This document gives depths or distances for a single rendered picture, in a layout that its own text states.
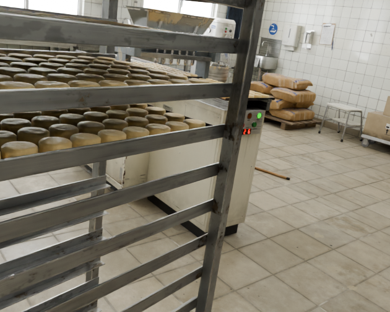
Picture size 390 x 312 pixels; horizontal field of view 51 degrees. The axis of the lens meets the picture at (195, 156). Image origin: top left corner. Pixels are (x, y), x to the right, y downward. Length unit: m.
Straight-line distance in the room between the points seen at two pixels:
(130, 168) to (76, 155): 2.24
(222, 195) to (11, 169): 0.50
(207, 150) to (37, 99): 1.87
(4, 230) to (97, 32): 0.30
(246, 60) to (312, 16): 6.26
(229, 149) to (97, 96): 0.37
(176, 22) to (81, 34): 2.30
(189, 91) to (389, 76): 5.66
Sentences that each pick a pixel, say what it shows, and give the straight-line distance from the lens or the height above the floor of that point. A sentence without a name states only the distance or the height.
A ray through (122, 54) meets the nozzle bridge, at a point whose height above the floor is 1.01.
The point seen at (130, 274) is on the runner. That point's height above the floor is 0.79.
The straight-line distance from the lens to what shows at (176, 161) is 2.65.
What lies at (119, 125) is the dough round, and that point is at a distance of 0.81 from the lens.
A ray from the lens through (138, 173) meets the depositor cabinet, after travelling 2.92.
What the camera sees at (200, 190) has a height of 0.32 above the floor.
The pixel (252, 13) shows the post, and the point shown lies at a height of 1.30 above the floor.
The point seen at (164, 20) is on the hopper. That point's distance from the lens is 2.83.
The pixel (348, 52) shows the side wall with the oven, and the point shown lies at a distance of 6.68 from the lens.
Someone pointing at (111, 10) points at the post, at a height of 1.27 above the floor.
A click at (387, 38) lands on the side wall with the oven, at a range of 6.42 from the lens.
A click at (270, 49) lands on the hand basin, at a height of 1.01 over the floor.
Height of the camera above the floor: 1.26
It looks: 18 degrees down
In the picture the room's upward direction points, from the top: 8 degrees clockwise
